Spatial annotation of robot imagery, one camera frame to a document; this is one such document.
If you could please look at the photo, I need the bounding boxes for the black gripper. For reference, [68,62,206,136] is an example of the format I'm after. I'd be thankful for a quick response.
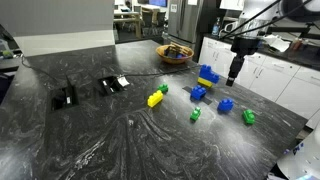
[225,54,246,88]

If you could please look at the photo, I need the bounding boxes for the green two-stud block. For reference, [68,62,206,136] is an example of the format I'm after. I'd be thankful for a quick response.
[241,109,256,126]
[189,106,202,122]

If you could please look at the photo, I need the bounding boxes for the blue rounded block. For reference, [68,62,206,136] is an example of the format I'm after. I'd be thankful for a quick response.
[217,98,235,113]

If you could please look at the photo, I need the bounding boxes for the blue stepped block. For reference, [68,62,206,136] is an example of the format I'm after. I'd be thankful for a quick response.
[198,64,221,85]

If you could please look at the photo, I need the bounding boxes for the flat yellow block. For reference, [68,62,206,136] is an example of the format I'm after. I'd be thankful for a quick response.
[197,77,214,89]

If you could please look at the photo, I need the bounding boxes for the square blue block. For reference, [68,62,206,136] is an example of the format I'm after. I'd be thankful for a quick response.
[190,85,208,101]

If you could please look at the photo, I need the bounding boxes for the small green block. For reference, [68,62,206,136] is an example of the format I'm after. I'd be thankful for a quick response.
[157,83,169,94]

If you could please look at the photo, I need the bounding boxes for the long yellow block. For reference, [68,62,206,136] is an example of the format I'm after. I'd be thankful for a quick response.
[147,89,164,108]

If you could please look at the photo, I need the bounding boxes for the grey tape strip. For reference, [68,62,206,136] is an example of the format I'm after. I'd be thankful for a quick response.
[182,85,213,106]

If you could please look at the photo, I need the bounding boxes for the clear plastic bottle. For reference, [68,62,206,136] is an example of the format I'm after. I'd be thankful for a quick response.
[211,16,222,37]

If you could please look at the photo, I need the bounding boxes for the wooden bowl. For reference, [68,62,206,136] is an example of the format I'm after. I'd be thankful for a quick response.
[155,43,195,65]

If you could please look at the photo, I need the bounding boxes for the white crumpled paper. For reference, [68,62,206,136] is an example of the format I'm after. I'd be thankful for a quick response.
[264,33,292,53]

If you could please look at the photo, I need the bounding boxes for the wooden pieces in bowl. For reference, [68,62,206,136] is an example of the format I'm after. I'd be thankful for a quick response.
[163,42,190,57]

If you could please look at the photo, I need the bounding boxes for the white kitchen cabinets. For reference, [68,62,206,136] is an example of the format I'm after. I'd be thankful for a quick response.
[197,35,320,130]

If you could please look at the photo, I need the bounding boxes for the brown bottle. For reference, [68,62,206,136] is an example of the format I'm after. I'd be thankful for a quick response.
[292,37,304,52]

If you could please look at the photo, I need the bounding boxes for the stainless steel refrigerator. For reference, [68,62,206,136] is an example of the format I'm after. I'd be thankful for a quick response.
[167,0,219,46]

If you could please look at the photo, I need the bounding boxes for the white paper tag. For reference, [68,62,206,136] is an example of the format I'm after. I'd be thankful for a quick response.
[116,76,131,88]

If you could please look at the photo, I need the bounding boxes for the computer monitor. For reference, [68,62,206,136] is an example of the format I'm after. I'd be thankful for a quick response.
[148,0,168,8]

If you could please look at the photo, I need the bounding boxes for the recessed outlet box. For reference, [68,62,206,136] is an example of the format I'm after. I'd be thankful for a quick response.
[49,83,80,113]
[96,75,125,98]

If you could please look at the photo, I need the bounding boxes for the wooden table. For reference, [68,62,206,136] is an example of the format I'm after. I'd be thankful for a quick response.
[113,10,144,40]

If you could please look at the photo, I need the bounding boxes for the small green object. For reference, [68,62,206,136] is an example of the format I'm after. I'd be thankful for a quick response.
[1,49,15,60]

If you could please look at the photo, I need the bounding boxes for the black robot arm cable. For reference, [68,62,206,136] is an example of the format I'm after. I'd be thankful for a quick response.
[218,0,316,41]

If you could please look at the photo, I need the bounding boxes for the thin black cable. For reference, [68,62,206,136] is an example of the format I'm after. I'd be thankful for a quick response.
[123,64,203,78]
[19,53,72,88]

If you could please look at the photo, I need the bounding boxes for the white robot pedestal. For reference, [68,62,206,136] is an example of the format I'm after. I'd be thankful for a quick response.
[275,121,320,180]

